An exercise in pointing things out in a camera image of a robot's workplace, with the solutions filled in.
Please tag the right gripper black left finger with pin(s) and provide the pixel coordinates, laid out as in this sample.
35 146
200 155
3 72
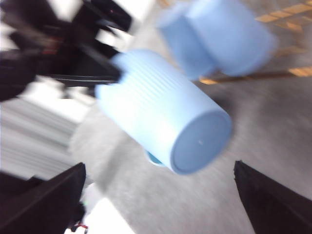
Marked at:
44 207

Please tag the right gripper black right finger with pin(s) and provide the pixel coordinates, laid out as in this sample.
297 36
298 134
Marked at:
275 209

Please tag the blue ribbed plastic cup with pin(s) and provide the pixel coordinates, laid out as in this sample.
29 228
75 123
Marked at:
161 114
231 36
185 44

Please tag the blue ribbed bowl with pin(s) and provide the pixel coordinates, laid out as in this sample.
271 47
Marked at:
153 159

